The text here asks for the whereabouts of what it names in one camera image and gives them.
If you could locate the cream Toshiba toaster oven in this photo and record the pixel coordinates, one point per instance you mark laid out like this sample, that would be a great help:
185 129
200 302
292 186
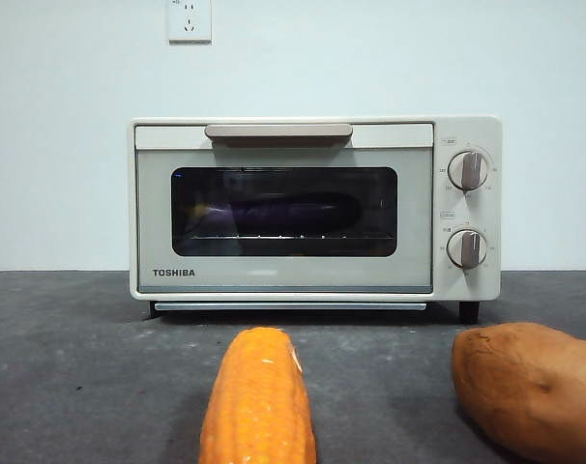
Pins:
467 130

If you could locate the brown sweet potato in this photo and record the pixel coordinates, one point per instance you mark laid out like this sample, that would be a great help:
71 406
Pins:
530 386

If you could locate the metal oven crumb tray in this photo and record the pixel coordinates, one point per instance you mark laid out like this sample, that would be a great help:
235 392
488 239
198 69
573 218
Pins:
288 306

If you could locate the oven temperature knob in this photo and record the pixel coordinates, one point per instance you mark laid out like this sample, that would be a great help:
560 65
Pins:
468 170

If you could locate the cream glass oven door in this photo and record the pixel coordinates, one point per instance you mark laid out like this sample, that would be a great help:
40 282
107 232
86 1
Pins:
153 217

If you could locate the purple eggplant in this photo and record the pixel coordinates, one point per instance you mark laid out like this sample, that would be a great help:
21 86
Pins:
283 210

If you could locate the oven timer knob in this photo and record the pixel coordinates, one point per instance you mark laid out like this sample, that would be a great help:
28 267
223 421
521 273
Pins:
467 249

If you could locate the white wall socket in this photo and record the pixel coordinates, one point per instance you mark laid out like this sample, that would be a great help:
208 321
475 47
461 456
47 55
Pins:
189 21

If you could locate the orange corn cob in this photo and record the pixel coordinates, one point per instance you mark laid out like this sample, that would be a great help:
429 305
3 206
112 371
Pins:
256 401

